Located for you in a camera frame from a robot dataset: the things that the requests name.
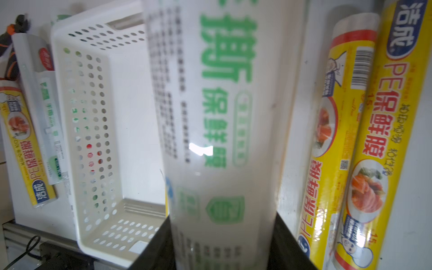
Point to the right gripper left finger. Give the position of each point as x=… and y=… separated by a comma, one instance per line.
x=159, y=254

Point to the white wrap roll red label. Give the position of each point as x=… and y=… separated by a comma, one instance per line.
x=39, y=83

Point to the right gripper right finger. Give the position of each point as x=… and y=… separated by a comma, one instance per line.
x=285, y=252

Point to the orange black pliers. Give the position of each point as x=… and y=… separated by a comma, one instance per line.
x=21, y=25

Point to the white plastic basket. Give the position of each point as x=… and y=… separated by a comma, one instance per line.
x=110, y=130

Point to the yellow wrap roll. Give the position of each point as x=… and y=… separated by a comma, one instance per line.
x=15, y=117
x=334, y=136
x=397, y=78

